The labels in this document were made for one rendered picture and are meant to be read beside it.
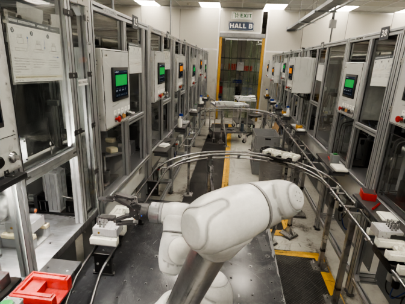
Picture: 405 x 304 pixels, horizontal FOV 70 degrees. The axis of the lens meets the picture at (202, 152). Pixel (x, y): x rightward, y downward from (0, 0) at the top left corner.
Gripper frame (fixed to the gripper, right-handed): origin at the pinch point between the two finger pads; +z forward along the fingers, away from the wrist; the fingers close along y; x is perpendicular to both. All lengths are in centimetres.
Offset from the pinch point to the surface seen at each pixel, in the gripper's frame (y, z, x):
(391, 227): -20, -145, -42
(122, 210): -23.7, 8.7, -40.1
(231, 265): -44, -58, -28
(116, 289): -44.3, -3.0, -0.5
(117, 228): -19.6, 1.2, -15.1
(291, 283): -111, -113, -98
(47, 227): -16.1, 32.0, -4.5
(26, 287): -17.2, 16.8, 31.4
